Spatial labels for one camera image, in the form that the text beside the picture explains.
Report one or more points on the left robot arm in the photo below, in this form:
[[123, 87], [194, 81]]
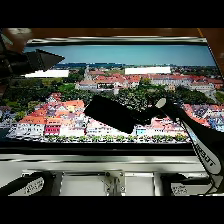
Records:
[[20, 63]]

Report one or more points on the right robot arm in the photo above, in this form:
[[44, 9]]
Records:
[[203, 146]]

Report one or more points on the black garment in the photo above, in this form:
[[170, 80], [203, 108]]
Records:
[[111, 111]]

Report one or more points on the silver frame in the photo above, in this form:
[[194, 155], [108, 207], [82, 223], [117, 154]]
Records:
[[100, 165]]

